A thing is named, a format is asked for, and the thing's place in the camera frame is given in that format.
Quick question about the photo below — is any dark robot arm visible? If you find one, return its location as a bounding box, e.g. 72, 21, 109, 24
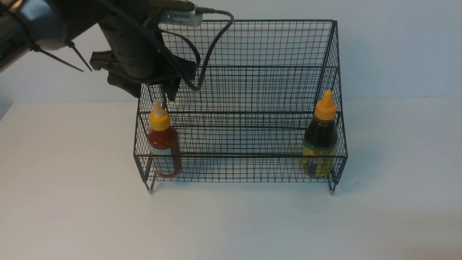
1, 0, 202, 101

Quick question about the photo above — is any black camera cable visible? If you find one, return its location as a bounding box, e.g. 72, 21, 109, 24
159, 6, 234, 91

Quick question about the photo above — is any red sauce bottle yellow cap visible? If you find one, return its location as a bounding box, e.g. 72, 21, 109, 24
147, 100, 182, 179

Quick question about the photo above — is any black wire mesh shelf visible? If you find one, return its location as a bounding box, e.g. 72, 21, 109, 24
134, 19, 348, 194

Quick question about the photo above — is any dark sauce bottle yellow label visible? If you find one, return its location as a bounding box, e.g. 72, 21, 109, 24
301, 90, 338, 179

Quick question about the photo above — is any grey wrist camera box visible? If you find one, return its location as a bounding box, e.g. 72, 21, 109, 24
148, 0, 203, 27

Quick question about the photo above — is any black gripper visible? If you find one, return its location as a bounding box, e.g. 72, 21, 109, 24
90, 14, 182, 101

